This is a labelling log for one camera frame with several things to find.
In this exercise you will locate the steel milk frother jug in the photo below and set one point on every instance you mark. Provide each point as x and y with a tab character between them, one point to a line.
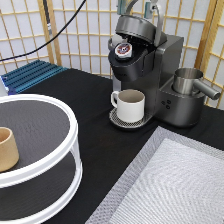
188	81

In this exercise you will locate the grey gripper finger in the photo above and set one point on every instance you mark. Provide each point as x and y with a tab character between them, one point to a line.
153	5
121	6

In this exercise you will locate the white two-tier round shelf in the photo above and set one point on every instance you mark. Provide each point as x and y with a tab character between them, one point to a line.
49	170

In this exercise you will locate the white ceramic mug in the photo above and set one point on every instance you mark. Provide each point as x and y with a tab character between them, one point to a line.
129	105

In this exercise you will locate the tan cylindrical cup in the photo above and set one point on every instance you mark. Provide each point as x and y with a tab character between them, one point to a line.
9	154

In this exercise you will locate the white coffee pod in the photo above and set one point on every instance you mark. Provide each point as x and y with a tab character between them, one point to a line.
123	50

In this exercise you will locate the grey woven placemat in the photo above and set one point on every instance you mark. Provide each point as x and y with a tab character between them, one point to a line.
172	180

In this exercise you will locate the wooden shoji screen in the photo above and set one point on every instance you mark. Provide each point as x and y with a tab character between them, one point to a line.
74	34

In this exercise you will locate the grey pod coffee machine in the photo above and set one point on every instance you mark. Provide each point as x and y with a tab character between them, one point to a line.
150	70

